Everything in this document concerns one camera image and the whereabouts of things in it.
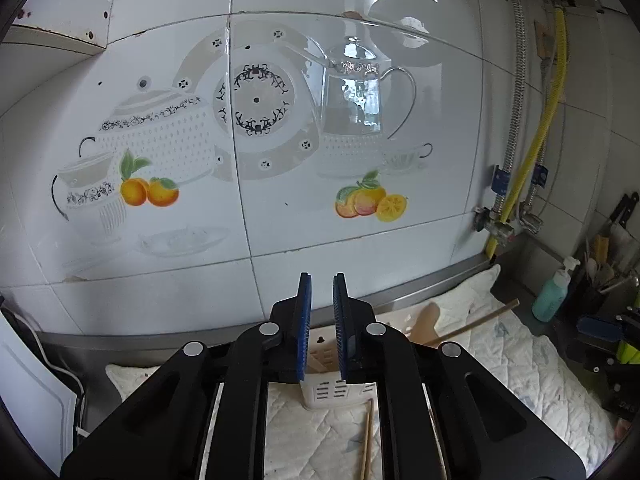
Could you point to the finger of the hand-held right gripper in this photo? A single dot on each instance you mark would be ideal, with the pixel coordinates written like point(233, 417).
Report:
point(592, 355)
point(597, 325)

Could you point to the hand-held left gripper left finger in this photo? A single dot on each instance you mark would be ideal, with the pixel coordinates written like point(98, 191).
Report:
point(304, 320)

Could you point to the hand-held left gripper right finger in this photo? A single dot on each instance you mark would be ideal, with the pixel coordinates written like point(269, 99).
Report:
point(341, 320)

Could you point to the white plastic utensil holder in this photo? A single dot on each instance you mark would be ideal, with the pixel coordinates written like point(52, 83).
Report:
point(325, 394)

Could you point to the wooden spatula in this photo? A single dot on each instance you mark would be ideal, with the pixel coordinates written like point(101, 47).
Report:
point(427, 325)

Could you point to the wooden chopstick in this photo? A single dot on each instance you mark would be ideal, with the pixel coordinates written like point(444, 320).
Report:
point(475, 323)
point(365, 440)

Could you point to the black utensil container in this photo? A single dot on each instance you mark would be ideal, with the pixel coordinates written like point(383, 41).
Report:
point(592, 297)

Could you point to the light wooden spoon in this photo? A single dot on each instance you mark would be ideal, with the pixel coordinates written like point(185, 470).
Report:
point(606, 274)

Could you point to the teal soap pump bottle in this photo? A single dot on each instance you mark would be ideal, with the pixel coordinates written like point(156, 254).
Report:
point(547, 300)

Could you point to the white quilted cloth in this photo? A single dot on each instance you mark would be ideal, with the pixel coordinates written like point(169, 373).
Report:
point(500, 360)

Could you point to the metal gas valve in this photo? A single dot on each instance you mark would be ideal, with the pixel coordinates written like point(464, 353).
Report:
point(505, 230)

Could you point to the white panel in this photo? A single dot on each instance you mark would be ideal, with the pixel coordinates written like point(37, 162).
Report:
point(30, 395)

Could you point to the yellowed adhesive wall hook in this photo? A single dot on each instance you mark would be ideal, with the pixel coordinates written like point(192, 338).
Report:
point(544, 40)

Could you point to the white wall shelf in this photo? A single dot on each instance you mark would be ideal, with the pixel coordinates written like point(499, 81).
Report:
point(50, 40)

